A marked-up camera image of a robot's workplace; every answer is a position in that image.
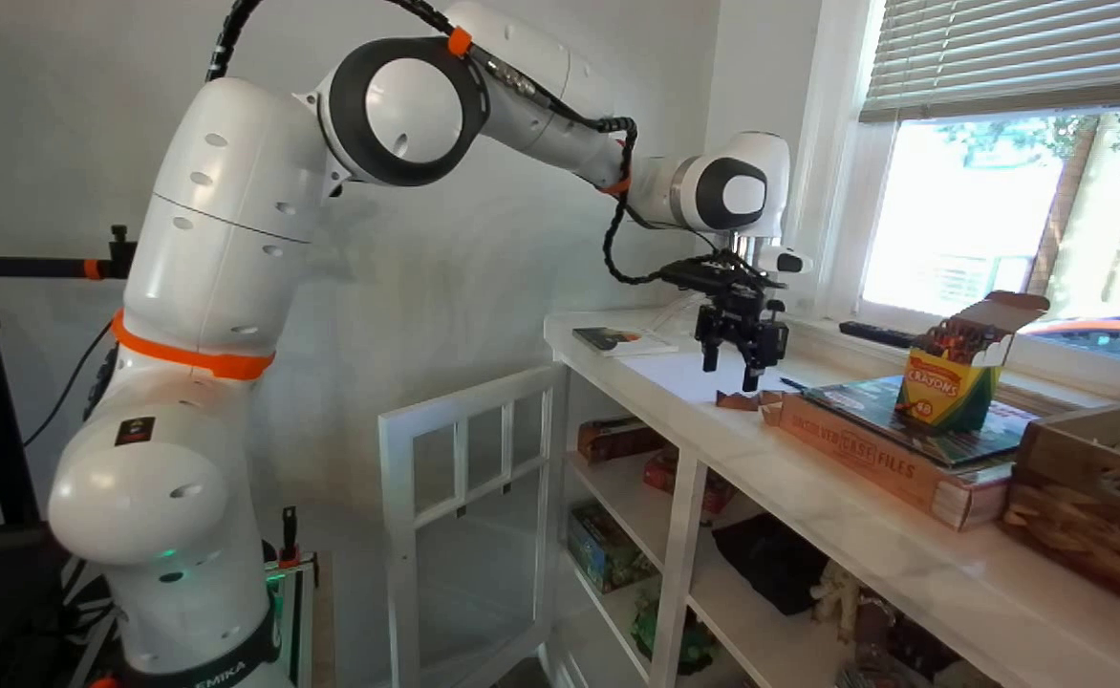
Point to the wooden crate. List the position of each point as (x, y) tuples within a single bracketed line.
[(1063, 496)]

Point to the crayon box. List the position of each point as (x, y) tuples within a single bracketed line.
[(966, 355)]

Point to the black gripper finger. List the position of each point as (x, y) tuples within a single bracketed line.
[(756, 361), (709, 347)]

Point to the dark brown wooden block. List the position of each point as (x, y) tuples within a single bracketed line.
[(738, 402)]

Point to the dark book on game box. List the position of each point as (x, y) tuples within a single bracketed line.
[(946, 435)]

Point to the orange board game box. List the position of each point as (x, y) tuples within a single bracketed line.
[(954, 499)]

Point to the white shelf cabinet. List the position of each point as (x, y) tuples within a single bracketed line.
[(989, 598)]

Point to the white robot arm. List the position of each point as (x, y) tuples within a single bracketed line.
[(154, 482)]

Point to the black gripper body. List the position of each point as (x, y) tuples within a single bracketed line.
[(735, 301)]

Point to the white cabinet door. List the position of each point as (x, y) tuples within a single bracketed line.
[(473, 529)]

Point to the black remote control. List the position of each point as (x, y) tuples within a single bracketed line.
[(877, 335)]

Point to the window blind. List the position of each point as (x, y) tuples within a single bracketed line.
[(942, 59)]

